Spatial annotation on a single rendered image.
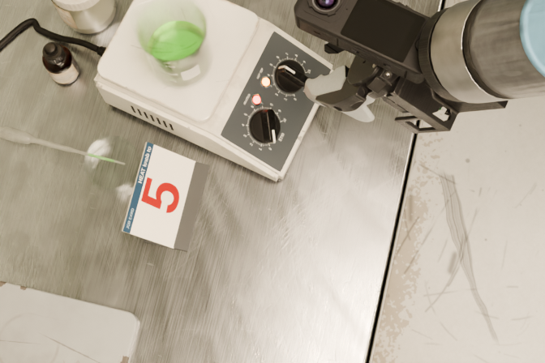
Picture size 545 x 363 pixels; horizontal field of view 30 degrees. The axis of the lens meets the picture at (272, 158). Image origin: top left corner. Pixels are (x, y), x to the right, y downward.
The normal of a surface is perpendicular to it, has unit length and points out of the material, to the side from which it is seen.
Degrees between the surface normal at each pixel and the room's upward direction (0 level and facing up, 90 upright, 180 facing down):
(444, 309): 0
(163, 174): 40
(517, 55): 72
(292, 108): 30
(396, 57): 3
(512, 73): 79
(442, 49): 65
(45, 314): 0
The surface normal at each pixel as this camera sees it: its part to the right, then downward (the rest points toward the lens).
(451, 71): -0.76, 0.54
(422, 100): 0.43, -0.02
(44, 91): -0.02, -0.25
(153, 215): 0.61, -0.06
